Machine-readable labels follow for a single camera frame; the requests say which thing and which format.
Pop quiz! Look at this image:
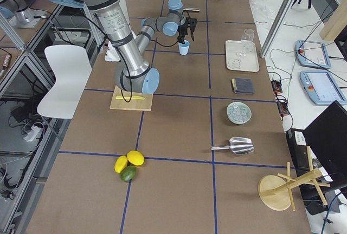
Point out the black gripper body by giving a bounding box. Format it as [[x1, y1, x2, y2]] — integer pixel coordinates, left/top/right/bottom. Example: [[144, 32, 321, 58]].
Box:
[[177, 17, 197, 41]]

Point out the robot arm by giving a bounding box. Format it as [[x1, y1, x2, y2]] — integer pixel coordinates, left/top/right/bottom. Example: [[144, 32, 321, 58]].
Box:
[[50, 0, 197, 94]]

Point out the light blue plastic cup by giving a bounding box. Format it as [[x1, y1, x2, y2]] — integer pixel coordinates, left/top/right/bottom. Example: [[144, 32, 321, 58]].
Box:
[[178, 40, 190, 56]]

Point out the yellow lemon upper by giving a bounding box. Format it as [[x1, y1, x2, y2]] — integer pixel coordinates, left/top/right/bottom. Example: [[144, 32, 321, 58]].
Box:
[[126, 150, 145, 166]]

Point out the yellow lemon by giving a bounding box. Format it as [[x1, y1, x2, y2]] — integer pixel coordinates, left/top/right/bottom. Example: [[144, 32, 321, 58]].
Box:
[[114, 155, 128, 174], [126, 150, 145, 166]]

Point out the yellow lemon left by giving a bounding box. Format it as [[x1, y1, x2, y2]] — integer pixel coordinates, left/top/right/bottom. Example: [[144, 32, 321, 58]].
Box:
[[114, 155, 128, 174]]

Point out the wooden cup tree stand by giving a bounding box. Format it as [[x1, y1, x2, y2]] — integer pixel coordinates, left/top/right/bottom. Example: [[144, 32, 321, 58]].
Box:
[[258, 146, 330, 211]]

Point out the steel muddler black tip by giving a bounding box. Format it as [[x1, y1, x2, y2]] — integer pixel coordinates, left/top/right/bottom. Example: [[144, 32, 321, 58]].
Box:
[[183, 8, 200, 12]]

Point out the clear wine glass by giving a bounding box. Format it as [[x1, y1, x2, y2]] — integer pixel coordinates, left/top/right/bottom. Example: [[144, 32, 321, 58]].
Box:
[[237, 28, 254, 57]]

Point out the cream bear tray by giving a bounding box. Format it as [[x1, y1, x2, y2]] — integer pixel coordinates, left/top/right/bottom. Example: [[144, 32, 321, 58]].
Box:
[[225, 40, 260, 73]]

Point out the yellow plastic knife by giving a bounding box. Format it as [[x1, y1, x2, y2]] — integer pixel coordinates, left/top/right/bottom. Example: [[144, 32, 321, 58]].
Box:
[[115, 95, 145, 100]]

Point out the grey folded cloth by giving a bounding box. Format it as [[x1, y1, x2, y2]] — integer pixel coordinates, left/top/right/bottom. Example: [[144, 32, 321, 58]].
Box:
[[231, 77, 255, 94]]

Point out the wooden cutting board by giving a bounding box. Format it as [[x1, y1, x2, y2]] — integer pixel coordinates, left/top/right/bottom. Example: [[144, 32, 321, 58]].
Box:
[[110, 86, 153, 111]]

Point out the green bowl of ice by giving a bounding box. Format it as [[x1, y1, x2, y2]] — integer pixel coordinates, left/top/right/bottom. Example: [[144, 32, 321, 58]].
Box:
[[226, 102, 252, 125]]

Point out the white chair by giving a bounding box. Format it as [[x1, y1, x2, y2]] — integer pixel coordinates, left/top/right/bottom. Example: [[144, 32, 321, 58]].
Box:
[[37, 44, 92, 119]]

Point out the orange power strip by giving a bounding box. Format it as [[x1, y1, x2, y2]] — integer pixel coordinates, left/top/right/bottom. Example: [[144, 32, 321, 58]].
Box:
[[271, 80, 290, 118]]

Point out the steel ice scoop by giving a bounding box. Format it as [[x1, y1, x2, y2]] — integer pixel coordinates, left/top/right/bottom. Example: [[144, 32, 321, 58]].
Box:
[[211, 136, 255, 155]]

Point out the teach pendant far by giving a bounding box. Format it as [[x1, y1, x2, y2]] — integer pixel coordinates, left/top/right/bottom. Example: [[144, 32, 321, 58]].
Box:
[[295, 40, 331, 69]]

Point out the teach pendant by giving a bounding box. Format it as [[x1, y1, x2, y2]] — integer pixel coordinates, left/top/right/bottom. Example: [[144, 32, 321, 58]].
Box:
[[295, 40, 331, 69], [299, 71, 346, 106]]

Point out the green lime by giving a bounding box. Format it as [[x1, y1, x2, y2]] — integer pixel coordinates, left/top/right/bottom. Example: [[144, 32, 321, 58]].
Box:
[[120, 165, 137, 182]]

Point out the teach pendant near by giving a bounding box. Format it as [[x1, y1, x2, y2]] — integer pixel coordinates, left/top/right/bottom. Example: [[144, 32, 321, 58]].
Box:
[[299, 71, 346, 106]]

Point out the black monitor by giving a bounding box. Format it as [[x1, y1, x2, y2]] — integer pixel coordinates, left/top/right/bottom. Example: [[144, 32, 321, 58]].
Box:
[[286, 101, 346, 203]]

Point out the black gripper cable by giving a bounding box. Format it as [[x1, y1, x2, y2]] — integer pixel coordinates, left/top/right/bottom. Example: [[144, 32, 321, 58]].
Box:
[[119, 10, 197, 103]]

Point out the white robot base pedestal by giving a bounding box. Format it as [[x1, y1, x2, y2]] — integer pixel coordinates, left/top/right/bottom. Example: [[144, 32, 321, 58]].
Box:
[[103, 0, 139, 62]]

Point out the aluminium frame post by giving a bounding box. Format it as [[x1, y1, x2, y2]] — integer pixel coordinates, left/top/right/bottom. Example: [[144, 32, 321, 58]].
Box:
[[260, 0, 294, 58]]

